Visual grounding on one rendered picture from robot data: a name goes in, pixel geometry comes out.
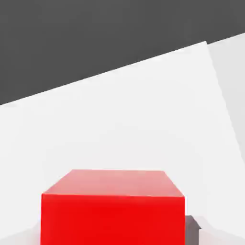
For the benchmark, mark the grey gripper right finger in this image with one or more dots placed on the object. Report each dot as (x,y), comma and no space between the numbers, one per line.
(191,231)

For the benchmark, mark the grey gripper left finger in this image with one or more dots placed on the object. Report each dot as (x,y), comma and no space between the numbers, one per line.
(28,237)

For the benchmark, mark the small red cube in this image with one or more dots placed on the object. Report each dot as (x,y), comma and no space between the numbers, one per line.
(113,218)

